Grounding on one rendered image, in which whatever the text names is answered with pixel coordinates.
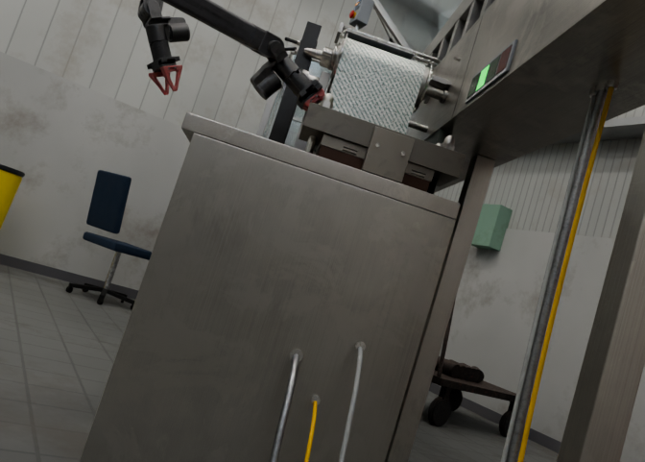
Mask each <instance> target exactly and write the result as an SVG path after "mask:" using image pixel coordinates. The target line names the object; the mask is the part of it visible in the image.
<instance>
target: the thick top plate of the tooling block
mask: <svg viewBox="0 0 645 462"><path fill-rule="evenodd" d="M375 126H376V127H379V128H382V129H385V130H388V131H391V132H394V133H397V134H402V133H399V132H396V131H394V130H391V129H388V128H385V127H382V126H379V125H376V124H373V123H371V122H368V121H365V120H362V119H359V118H357V117H354V116H351V115H348V114H345V113H342V112H339V111H336V110H334V109H329V108H326V107H324V106H321V105H318V104H315V103H312V102H310V104H309V107H308V110H307V112H306V115H305V118H304V121H303V124H302V128H301V131H300V134H299V139H300V140H303V141H306V142H307V141H308V138H309V135H313V136H315V137H317V138H318V140H317V143H316V145H318V146H319V144H320V142H321V140H322V137H323V134H328V135H331V136H334V137H337V138H340V139H342V140H345V141H348V142H351V143H354V144H357V145H360V146H362V147H365V148H368V147H369V144H370V138H371V135H372V132H373V129H374V127H375ZM402 135H404V136H407V137H410V138H412V139H414V140H415V142H414V145H413V148H412V152H411V155H410V157H409V160H408V162H411V163H413V164H416V165H418V166H421V167H424V168H427V169H430V170H433V171H435V173H434V176H433V177H436V178H438V182H437V186H442V185H444V184H446V183H449V182H452V181H454V180H457V179H459V178H460V174H461V171H462V168H463V164H464V161H465V157H466V155H464V154H461V153H458V152H455V151H452V150H449V149H446V148H443V147H441V146H438V145H435V144H432V143H429V142H427V141H424V140H421V139H418V138H415V137H412V136H409V135H407V134H402Z"/></svg>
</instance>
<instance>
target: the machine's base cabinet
mask: <svg viewBox="0 0 645 462"><path fill-rule="evenodd" d="M455 222H456V220H454V219H451V218H448V217H445V216H442V215H439V214H437V213H434V212H431V211H428V210H425V209H422V208H419V207H414V206H411V205H408V204H405V203H402V202H399V201H397V200H394V199H391V198H388V197H385V196H382V195H379V194H376V193H373V192H370V191H368V190H365V189H362V188H359V187H356V186H353V185H350V184H347V183H344V182H339V181H336V180H333V179H330V178H328V177H325V176H322V175H319V174H316V173H313V172H310V171H307V170H304V169H301V168H298V167H296V166H293V165H290V164H287V163H284V162H281V161H278V160H275V159H272V158H267V157H264V156H261V155H258V154H256V153H253V152H250V151H247V150H244V149H241V148H238V147H235V146H232V145H229V144H226V143H224V142H221V141H218V140H215V139H212V138H209V137H206V136H203V135H200V134H195V133H193V136H192V139H191V142H190V144H189V147H188V150H187V153H186V156H185V159H184V162H183V165H182V167H181V169H180V172H179V177H178V180H177V183H176V186H175V188H174V191H173V194H172V197H171V200H170V203H169V206H168V208H167V210H166V213H165V216H164V219H163V222H162V225H161V228H160V231H159V233H158V236H157V239H156V242H155V246H154V249H153V251H152V254H151V257H150V260H149V263H148V266H147V269H146V272H145V274H144V277H143V280H142V282H141V285H140V288H139V291H138V294H137V296H136V299H135V302H134V305H133V308H132V311H131V316H130V318H129V320H128V323H127V326H126V329H125V332H124V335H123V338H122V340H121V343H120V346H119V349H118V352H117V355H116V357H115V360H114V362H113V365H112V368H111V371H110V374H109V377H108V380H107V384H106V387H105V390H104V393H103V396H102V398H101V401H100V404H99V406H98V409H97V412H96V415H95V418H94V421H93V424H92V426H91V429H90V431H89V434H88V437H87V440H86V443H85V446H84V450H83V453H82V456H81V459H80V462H270V457H271V452H272V448H273V444H274V439H275V433H276V428H277V424H278V420H279V416H280V412H281V408H282V404H283V400H284V396H285V392H286V387H287V383H288V378H289V374H290V369H291V363H292V360H291V358H290V352H291V350H293V349H300V350H301V351H302V354H303V358H302V360H301V361H300V362H299V370H298V375H297V380H296V385H295V390H294V395H293V398H292V403H291V407H290V411H289V416H288V420H287V424H286V427H285V432H284V436H283V440H282V445H281V449H280V454H279V457H278V462H304V459H305V454H306V449H307V444H308V439H309V433H310V427H311V422H312V414H313V404H312V403H311V401H310V400H311V397H312V396H313V395H317V396H319V397H320V399H321V402H320V404H319V405H317V417H316V424H315V430H314V436H313V442H312V447H311V452H310V457H309V462H339V458H340V453H341V448H342V443H343V439H344V434H345V429H346V420H347V416H348V411H349V407H350V402H351V397H352V392H353V386H354V380H355V375H356V368H357V359H358V352H357V351H356V350H355V347H354V346H355V343H356V342H357V341H362V342H364V343H365V345H366V348H365V350H364V351H363V360H362V370H361V376H360V383H359V388H358V394H357V399H356V404H355V409H354V414H353V419H352V423H351V428H350V433H349V437H348V442H347V447H346V456H345V462H385V459H386V456H387V452H388V449H389V446H390V443H391V440H392V436H393V433H394V427H395V424H396V420H397V417H398V414H399V410H400V407H401V404H402V401H403V398H404V394H405V391H406V388H407V384H408V381H409V377H410V374H411V372H412V368H413V365H414V362H415V358H416V355H417V351H418V346H419V342H420V339H421V335H422V333H423V330H424V326H425V323H426V320H427V316H428V313H429V309H430V306H431V303H432V300H433V297H434V293H435V290H436V287H437V283H438V280H439V277H440V273H441V270H442V265H443V262H444V258H445V255H446V251H447V248H448V245H449V241H450V238H451V235H452V232H453V229H454V225H455Z"/></svg>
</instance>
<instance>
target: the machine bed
mask: <svg viewBox="0 0 645 462"><path fill-rule="evenodd" d="M181 128H182V130H183V132H184V133H185V135H186V137H187V139H188V140H189V142H191V139H192V136H193V133H195V134H200V135H203V136H206V137H209V138H212V139H215V140H218V141H221V142H224V143H226V144H229V145H232V146H235V147H238V148H241V149H244V150H247V151H250V152H253V153H256V154H258V155H261V156H264V157H267V158H272V159H275V160H278V161H281V162H284V163H287V164H290V165H293V166H296V167H298V168H301V169H304V170H307V171H310V172H313V173H316V174H319V175H322V176H325V177H328V178H330V179H333V180H336V181H339V182H344V183H347V184H350V185H353V186H356V187H359V188H362V189H365V190H368V191H370V192H373V193H376V194H379V195H382V196H385V197H388V198H391V199H394V200H397V201H399V202H402V203H405V204H408V205H411V206H414V207H419V208H422V209H425V210H428V211H431V212H434V213H437V214H439V215H442V216H445V217H448V218H451V219H454V220H456V219H457V215H458V212H459V208H460V205H461V204H459V203H456V202H453V201H450V200H447V199H445V198H442V197H439V196H437V195H434V194H431V193H428V192H425V191H422V190H419V189H416V188H413V187H411V186H408V185H405V184H402V183H399V182H394V181H391V180H388V179H385V178H382V177H379V176H376V175H373V174H371V173H368V172H365V171H362V170H359V169H356V168H353V167H350V166H347V165H344V164H341V163H339V162H336V161H333V160H330V159H327V158H322V157H319V156H316V155H313V154H311V153H308V152H305V151H302V150H300V149H297V148H294V147H291V146H288V145H285V144H282V143H279V142H276V141H273V140H270V139H268V138H265V137H262V136H259V135H256V134H251V133H248V132H245V131H242V130H239V129H236V128H233V127H230V126H228V125H225V124H222V123H219V122H216V121H213V120H210V119H207V118H204V117H201V116H199V115H196V114H193V113H190V112H187V113H186V114H185V117H184V120H183V122H182V125H181Z"/></svg>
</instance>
